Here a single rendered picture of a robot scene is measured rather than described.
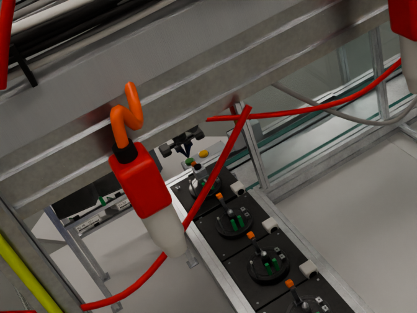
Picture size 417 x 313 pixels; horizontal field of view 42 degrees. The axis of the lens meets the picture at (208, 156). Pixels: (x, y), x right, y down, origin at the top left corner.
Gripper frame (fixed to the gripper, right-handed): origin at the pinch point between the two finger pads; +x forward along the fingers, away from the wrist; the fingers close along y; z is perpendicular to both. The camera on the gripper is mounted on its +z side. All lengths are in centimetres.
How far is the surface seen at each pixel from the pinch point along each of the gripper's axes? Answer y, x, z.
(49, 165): 30, -96, -120
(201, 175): -0.2, 3.1, -14.8
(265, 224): -10.3, 10.4, -46.9
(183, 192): 8.3, 12.5, -8.1
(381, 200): -54, 23, -52
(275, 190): -22.9, 16.8, -27.9
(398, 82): -100, 18, -4
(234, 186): -9.7, 10.4, -21.6
